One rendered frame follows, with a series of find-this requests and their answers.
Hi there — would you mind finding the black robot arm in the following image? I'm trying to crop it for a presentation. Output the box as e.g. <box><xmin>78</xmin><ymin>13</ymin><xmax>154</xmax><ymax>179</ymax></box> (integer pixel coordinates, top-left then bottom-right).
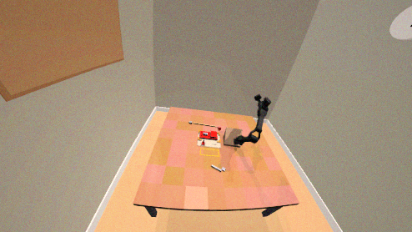
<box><xmin>234</xmin><ymin>97</ymin><xmax>271</xmax><ymax>146</ymax></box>

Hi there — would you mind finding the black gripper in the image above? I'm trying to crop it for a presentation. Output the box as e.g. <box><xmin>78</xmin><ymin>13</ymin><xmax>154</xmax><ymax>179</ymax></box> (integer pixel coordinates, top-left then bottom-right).
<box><xmin>254</xmin><ymin>94</ymin><xmax>263</xmax><ymax>105</ymax></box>

